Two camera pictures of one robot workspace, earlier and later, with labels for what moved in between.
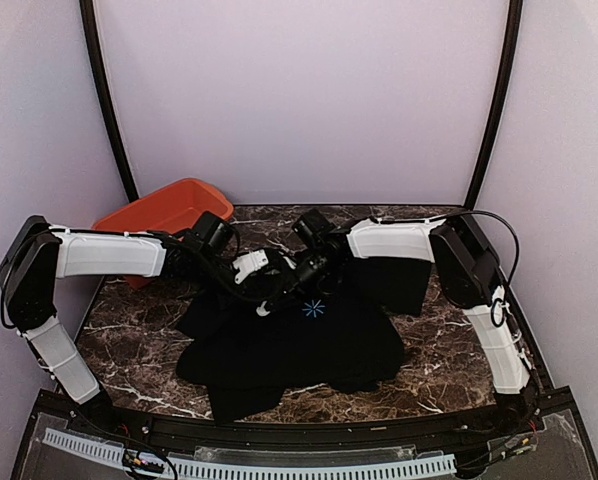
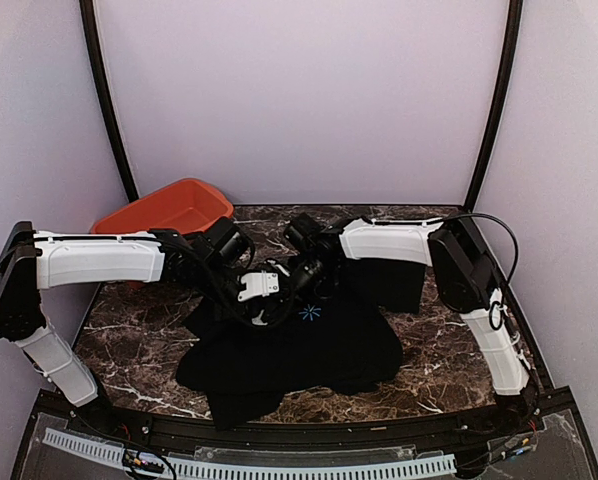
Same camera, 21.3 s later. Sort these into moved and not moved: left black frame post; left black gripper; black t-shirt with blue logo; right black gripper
Moved: left black gripper
Not moved: black t-shirt with blue logo; left black frame post; right black gripper
